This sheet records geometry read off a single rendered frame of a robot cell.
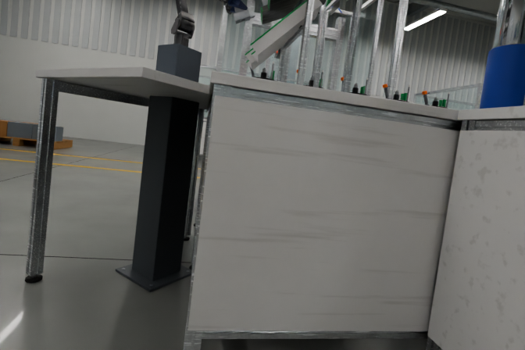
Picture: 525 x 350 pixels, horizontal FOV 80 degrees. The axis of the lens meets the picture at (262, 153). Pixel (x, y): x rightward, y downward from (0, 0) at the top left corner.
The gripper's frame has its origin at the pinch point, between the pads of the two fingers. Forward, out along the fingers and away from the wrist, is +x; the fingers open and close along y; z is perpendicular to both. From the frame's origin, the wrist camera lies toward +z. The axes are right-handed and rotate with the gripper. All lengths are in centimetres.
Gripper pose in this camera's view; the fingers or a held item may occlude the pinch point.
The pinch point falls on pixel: (240, 6)
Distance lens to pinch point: 142.6
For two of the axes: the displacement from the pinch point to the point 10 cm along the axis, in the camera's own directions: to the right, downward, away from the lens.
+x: 8.4, 5.5, 0.6
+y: -0.1, -1.0, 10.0
